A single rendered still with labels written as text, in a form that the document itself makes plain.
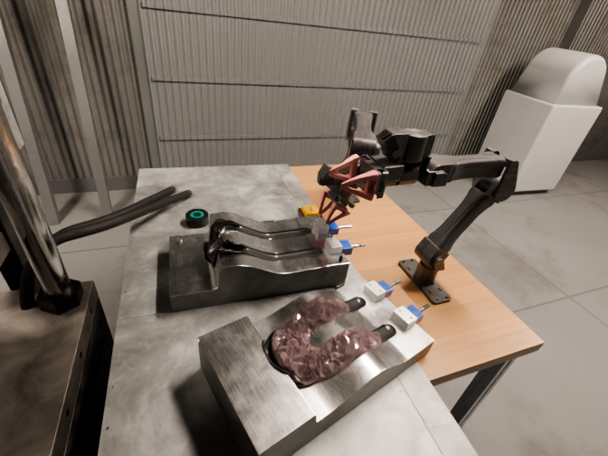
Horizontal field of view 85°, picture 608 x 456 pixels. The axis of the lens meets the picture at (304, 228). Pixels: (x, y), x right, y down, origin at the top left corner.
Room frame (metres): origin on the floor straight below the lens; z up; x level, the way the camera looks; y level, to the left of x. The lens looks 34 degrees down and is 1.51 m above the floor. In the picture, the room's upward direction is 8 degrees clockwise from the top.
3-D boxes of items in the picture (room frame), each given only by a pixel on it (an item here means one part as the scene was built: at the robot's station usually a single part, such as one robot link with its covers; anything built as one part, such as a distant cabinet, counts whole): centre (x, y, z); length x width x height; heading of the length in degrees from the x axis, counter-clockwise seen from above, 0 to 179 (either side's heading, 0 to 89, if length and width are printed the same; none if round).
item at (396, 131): (0.72, -0.16, 1.25); 0.07 x 0.06 x 0.11; 25
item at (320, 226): (0.94, -0.10, 0.89); 0.13 x 0.05 x 0.05; 113
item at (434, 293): (0.83, -0.41, 0.84); 0.20 x 0.07 x 0.08; 25
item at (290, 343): (0.50, -0.08, 0.90); 0.26 x 0.18 x 0.08; 130
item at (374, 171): (0.67, -0.10, 1.20); 0.09 x 0.07 x 0.07; 115
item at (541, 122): (3.71, -2.32, 0.70); 0.70 x 0.63 x 1.39; 115
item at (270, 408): (0.49, -0.08, 0.86); 0.50 x 0.26 x 0.11; 130
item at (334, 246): (0.84, -0.14, 0.89); 0.13 x 0.05 x 0.05; 114
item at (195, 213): (0.99, 0.39, 0.82); 0.08 x 0.08 x 0.04
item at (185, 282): (0.79, 0.13, 0.87); 0.50 x 0.26 x 0.14; 113
